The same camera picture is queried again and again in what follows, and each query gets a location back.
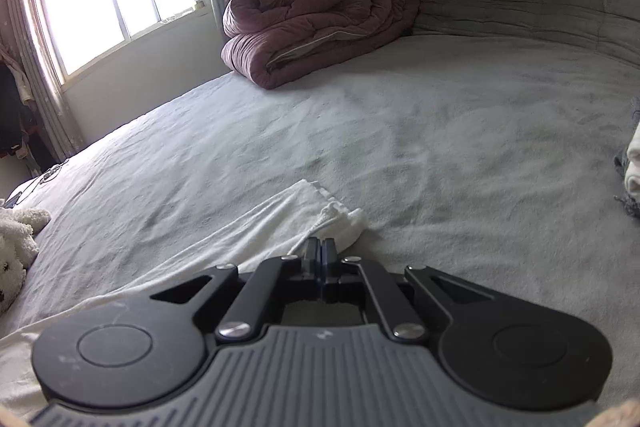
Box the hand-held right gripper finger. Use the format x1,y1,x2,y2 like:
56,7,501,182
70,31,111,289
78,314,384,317
322,238,493,340
150,237,321,340

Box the white pants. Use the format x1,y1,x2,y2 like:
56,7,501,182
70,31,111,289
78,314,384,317
0,179,369,413

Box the stack of folded clothes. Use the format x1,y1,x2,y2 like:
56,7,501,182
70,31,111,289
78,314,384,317
613,97,640,219

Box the hanging dark clothes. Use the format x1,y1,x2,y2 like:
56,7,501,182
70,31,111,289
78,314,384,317
0,49,44,158

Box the grey bed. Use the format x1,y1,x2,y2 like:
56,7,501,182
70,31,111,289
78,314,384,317
0,29,640,427

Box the folded maroon quilt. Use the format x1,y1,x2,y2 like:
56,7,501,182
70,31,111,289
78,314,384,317
221,0,421,90

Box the white plush dog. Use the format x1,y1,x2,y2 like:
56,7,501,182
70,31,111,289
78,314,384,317
0,198,53,314

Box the white cable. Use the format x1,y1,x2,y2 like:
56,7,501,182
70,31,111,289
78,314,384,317
9,158,72,208

